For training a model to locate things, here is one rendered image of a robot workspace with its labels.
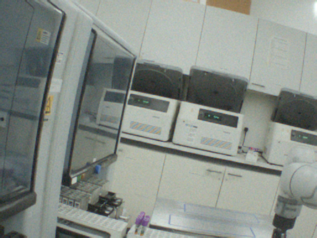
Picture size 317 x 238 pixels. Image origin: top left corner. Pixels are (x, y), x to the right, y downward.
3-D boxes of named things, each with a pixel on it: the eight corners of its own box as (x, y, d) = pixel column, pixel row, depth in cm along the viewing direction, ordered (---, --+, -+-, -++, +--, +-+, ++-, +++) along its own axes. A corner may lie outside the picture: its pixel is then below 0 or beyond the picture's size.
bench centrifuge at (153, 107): (102, 128, 355) (117, 54, 351) (120, 126, 416) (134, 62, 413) (166, 143, 346) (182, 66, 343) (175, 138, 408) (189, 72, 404)
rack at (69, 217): (30, 220, 118) (31, 202, 117) (41, 213, 128) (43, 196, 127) (117, 248, 114) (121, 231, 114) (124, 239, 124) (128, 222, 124)
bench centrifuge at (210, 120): (171, 144, 347) (188, 61, 343) (177, 138, 409) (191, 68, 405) (236, 158, 340) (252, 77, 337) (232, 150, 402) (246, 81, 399)
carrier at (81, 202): (82, 207, 142) (84, 193, 142) (87, 209, 142) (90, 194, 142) (72, 215, 131) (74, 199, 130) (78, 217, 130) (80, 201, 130)
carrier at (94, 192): (93, 199, 157) (95, 185, 157) (98, 201, 157) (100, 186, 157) (85, 205, 146) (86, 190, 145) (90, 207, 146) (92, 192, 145)
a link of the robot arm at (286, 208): (280, 198, 108) (274, 217, 108) (307, 202, 107) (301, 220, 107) (275, 192, 117) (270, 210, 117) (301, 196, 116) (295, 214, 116)
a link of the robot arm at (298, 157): (271, 191, 117) (283, 201, 104) (283, 141, 116) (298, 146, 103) (299, 194, 118) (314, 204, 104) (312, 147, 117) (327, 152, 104)
